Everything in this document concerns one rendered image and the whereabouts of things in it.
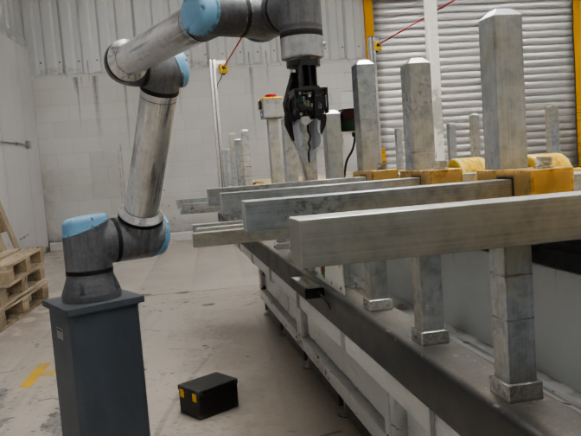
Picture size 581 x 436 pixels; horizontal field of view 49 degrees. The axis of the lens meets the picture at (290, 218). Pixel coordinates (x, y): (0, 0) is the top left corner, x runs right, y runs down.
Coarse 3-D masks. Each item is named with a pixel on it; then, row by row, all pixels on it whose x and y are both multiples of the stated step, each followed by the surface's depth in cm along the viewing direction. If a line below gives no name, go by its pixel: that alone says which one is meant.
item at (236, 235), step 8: (200, 232) 139; (208, 232) 138; (216, 232) 138; (224, 232) 138; (232, 232) 139; (240, 232) 139; (248, 232) 139; (256, 232) 140; (264, 232) 140; (272, 232) 140; (280, 232) 141; (288, 232) 141; (200, 240) 137; (208, 240) 138; (216, 240) 138; (224, 240) 138; (232, 240) 139; (240, 240) 139; (248, 240) 139; (256, 240) 140; (264, 240) 140
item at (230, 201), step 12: (384, 180) 92; (396, 180) 92; (408, 180) 93; (468, 180) 95; (228, 192) 89; (240, 192) 88; (252, 192) 88; (264, 192) 89; (276, 192) 89; (288, 192) 89; (300, 192) 90; (312, 192) 90; (324, 192) 91; (228, 204) 88; (240, 204) 88
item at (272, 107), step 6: (264, 102) 216; (270, 102) 217; (276, 102) 217; (282, 102) 217; (264, 108) 216; (270, 108) 217; (276, 108) 217; (282, 108) 218; (264, 114) 216; (270, 114) 217; (276, 114) 217; (282, 114) 218
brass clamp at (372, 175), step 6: (354, 174) 124; (360, 174) 121; (366, 174) 117; (372, 174) 114; (378, 174) 114; (384, 174) 115; (390, 174) 115; (396, 174) 115; (366, 180) 118; (372, 180) 114
